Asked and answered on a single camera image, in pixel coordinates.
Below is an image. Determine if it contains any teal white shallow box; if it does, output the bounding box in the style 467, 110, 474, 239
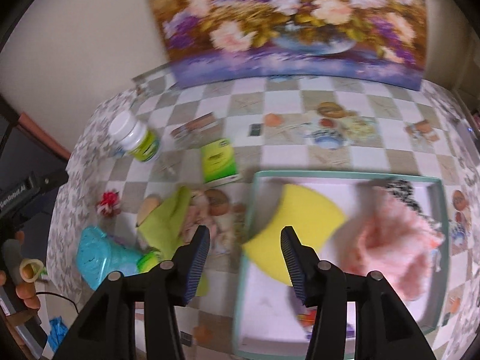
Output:
232, 170, 449, 359

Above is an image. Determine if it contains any lime green cloth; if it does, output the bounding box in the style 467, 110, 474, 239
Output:
136, 186, 193, 273

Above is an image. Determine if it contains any purple wet wipes pack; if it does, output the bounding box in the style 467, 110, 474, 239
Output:
290, 298, 356, 339

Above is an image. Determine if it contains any red white yarn pompom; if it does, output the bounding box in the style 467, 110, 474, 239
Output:
96, 190, 120, 218

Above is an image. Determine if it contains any yellow sponge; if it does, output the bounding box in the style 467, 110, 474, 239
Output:
242, 184, 347, 286

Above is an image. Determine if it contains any flower painting canvas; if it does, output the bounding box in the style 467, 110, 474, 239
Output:
147, 0, 427, 90

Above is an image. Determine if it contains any pink floral scrunchie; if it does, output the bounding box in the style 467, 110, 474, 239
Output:
181, 189, 230, 254

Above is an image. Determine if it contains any person left hand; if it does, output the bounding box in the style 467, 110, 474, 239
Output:
0, 231, 41, 311

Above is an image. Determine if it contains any leopard print scrunchie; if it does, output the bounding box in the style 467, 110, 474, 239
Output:
385, 180, 442, 232

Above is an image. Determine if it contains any white green pill bottle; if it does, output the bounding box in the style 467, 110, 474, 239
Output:
108, 110, 160, 163

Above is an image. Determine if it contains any teal plastic case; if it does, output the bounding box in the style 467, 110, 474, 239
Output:
76, 226, 143, 291

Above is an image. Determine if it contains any pink fuzzy cloth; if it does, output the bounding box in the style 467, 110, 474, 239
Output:
340, 187, 445, 302

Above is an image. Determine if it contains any green tissue pack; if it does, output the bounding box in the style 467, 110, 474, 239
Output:
200, 138, 241, 186

